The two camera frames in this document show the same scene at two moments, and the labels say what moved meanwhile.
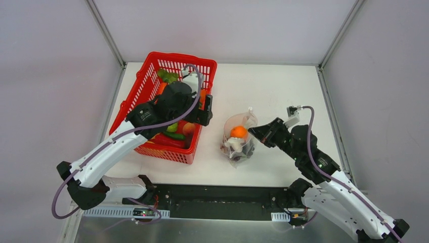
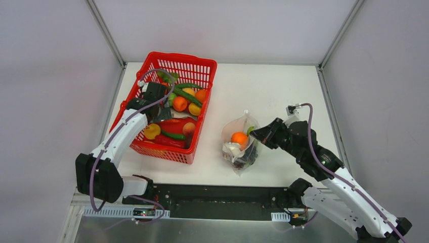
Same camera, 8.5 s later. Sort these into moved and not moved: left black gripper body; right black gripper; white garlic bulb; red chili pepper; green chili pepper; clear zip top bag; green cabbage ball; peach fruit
Moved: left black gripper body; white garlic bulb; clear zip top bag; green cabbage ball
Not moved: red chili pepper; green chili pepper; right black gripper; peach fruit
